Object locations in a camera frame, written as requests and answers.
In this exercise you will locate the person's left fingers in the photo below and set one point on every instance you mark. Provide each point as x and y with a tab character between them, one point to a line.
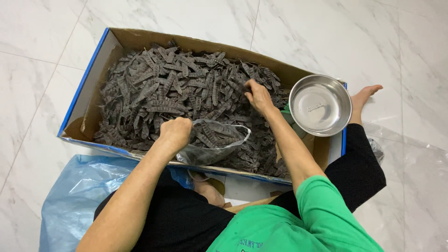
185	126

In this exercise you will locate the green plastic container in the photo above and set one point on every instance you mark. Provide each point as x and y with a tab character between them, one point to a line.
289	120

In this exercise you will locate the person's right hand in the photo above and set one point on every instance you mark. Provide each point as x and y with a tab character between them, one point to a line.
260	98

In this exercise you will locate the stainless steel bowl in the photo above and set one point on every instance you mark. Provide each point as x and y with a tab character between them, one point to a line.
320	105

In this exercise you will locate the heap of dark dried pods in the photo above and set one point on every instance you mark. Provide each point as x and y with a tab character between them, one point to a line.
164	91

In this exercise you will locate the brown cardboard piece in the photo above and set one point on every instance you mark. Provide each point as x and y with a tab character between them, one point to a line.
250	204

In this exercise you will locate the clear plastic bag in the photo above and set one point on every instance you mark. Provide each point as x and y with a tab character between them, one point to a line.
196	155

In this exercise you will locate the person's green shirt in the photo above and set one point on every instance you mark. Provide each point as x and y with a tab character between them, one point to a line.
301	224

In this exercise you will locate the blue plastic bag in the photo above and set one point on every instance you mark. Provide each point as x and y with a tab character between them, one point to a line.
80	196

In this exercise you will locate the person's foot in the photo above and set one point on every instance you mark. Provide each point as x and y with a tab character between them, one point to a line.
362	98
210	192

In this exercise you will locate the person's left hand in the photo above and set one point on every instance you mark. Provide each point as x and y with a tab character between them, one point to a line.
175	134

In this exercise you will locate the blue-edged cardboard box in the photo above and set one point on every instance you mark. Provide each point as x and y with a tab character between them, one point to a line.
92	91

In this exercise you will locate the person's black trousers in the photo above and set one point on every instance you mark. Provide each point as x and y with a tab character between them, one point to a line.
182	220

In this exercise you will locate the clear plastic sheet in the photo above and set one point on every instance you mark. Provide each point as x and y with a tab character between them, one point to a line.
420	182

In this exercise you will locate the person's right foot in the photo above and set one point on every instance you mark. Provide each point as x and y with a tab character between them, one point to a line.
362	98

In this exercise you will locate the small batch of bagged pods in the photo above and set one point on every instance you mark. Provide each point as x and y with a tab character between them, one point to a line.
217	134

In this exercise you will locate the person's left foot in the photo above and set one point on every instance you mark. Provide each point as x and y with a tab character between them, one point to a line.
210	192

